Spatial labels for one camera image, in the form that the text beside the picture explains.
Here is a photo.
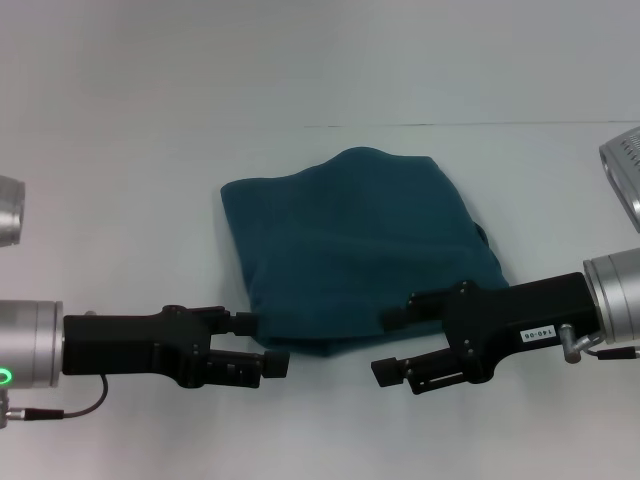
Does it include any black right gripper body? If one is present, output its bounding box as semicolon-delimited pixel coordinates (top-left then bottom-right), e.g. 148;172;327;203
439;271;602;387

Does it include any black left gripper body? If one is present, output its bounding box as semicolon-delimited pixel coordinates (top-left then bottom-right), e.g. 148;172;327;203
61;303;214;391

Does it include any teal blue shirt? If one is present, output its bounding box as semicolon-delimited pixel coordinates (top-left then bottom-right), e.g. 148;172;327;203
219;145;512;359

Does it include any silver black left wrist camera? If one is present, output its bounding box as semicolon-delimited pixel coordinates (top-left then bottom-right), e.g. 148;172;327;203
0;174;27;247

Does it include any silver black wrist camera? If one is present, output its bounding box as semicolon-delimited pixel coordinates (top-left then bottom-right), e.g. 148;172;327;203
598;126;640;222
0;174;27;247

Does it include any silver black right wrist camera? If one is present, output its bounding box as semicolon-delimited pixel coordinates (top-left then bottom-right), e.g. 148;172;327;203
598;126;640;222

